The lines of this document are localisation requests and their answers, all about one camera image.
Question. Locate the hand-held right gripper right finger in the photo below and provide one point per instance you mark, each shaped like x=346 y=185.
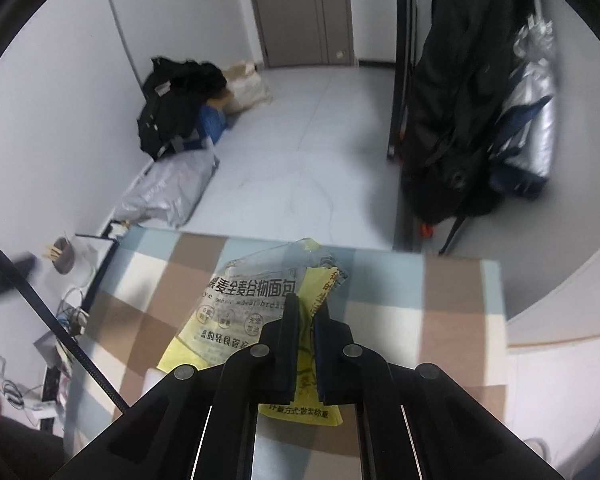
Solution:
x=322 y=360

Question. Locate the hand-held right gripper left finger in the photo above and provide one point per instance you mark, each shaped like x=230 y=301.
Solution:
x=290 y=350

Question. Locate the yellow bread bag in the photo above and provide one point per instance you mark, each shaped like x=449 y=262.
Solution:
x=240 y=305

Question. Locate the checkered tablecloth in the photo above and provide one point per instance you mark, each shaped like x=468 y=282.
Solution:
x=405 y=300

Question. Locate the small orange item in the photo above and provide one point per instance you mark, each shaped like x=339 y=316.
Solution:
x=426 y=230

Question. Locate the grey plastic mailer bag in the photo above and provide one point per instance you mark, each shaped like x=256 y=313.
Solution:
x=170 y=190

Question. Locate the grey cup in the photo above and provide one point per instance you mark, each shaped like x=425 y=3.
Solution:
x=64 y=260

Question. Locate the bundle of wooden chopsticks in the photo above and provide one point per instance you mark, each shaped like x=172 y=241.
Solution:
x=52 y=251

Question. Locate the brown cardboard box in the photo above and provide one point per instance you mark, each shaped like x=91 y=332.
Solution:
x=222 y=97

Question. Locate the beige cloth bag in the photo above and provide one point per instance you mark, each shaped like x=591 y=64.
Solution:
x=247 y=87

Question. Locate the black backpack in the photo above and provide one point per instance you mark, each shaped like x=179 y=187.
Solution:
x=175 y=105

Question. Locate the dark cloth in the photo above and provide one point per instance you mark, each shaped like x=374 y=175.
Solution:
x=15 y=452

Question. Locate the black jacket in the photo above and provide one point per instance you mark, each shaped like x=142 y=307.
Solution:
x=455 y=85

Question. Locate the silver folding umbrella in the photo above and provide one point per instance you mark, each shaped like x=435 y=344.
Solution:
x=532 y=110

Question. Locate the black framed sliding door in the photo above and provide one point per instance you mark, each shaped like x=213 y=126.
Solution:
x=405 y=35

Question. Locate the grey door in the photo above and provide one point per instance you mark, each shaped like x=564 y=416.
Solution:
x=300 y=10

